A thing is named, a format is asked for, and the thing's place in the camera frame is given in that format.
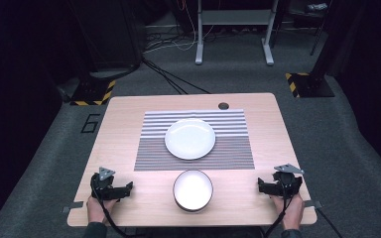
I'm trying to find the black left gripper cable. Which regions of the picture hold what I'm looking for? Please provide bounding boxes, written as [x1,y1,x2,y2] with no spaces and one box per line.
[91,175,137,238]

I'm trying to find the striped grey white placemat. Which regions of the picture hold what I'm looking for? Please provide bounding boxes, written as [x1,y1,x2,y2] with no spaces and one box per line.
[133,108,256,173]

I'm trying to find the black floor cables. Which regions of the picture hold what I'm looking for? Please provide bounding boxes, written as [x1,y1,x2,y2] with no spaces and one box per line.
[141,58,212,96]

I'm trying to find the person's right hand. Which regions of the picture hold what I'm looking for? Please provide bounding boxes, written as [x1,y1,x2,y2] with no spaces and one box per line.
[270,192,307,231]

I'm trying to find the small grey device on shelf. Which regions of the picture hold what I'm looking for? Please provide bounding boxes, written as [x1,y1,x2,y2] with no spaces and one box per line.
[305,2,329,14]

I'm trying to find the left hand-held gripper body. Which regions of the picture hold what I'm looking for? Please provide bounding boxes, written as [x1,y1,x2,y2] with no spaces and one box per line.
[90,167,121,202]

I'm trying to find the large black cabinet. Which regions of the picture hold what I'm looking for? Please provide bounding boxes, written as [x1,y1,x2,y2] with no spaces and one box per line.
[66,0,144,73]

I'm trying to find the person's left hand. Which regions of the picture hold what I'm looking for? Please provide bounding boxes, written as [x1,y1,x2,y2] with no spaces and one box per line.
[85,195,117,224]

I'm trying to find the black base with hazard tape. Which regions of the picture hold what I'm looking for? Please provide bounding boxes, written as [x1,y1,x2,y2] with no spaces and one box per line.
[69,76,117,107]
[285,71,335,99]

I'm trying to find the white round plate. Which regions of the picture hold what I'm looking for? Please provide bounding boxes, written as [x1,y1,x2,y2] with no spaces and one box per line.
[164,117,217,162]

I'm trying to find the black metal stand post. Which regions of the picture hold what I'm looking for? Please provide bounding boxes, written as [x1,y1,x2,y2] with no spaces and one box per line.
[311,0,351,77]

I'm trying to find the white floor cables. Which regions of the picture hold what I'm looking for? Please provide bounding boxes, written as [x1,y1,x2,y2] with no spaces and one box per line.
[142,0,200,55]

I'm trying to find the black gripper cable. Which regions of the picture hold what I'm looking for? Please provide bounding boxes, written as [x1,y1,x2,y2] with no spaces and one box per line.
[262,196,294,238]
[91,175,137,238]

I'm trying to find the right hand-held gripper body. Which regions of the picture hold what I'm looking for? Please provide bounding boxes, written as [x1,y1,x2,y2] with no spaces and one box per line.
[271,163,306,200]

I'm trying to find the thin black cable at bracket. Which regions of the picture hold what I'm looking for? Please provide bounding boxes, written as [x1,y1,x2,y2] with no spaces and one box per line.
[315,206,346,238]

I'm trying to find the white bowl with dark rim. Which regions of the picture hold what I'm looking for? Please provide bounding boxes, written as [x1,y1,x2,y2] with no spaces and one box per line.
[173,169,214,213]

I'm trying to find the grey metal table bracket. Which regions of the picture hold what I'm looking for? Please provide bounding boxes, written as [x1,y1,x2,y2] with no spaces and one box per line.
[61,200,85,214]
[303,199,324,209]

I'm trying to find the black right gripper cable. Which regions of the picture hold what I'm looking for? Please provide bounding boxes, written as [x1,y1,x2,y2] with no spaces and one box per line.
[262,196,294,238]

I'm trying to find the white metal desk frame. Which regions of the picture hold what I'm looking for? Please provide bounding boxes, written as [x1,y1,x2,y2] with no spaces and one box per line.
[194,0,281,66]

